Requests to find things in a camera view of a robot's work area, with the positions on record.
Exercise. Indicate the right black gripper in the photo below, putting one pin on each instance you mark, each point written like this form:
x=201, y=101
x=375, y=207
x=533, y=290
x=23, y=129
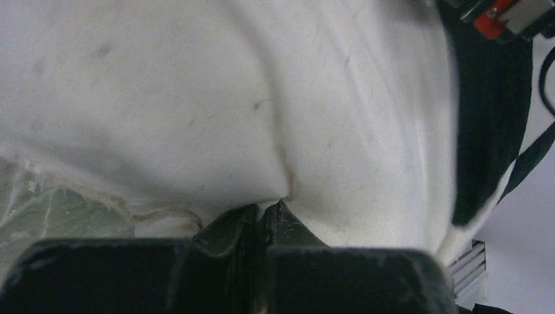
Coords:
x=505, y=20

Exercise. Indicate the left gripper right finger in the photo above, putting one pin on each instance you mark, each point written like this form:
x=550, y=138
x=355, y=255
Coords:
x=303, y=275

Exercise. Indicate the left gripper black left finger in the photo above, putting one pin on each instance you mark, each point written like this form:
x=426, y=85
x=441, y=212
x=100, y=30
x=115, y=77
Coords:
x=206, y=273

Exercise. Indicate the white pillow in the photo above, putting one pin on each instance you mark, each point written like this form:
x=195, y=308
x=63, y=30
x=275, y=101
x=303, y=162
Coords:
x=345, y=110

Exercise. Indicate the black white checkered pillowcase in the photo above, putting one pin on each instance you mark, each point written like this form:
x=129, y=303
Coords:
x=506, y=123

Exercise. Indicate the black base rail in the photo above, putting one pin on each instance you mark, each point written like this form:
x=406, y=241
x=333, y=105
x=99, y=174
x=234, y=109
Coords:
x=469, y=275

